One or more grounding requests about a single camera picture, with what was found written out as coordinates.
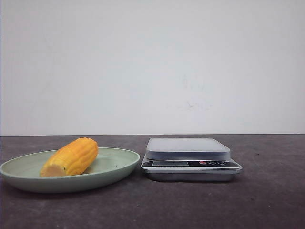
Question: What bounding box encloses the silver digital kitchen scale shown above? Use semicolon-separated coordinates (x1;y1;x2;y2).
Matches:
141;137;243;182

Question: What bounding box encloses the yellow corn cob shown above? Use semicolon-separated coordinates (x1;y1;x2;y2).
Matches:
40;137;98;177

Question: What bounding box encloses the green oval plate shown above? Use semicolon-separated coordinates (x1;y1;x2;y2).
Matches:
0;147;140;193

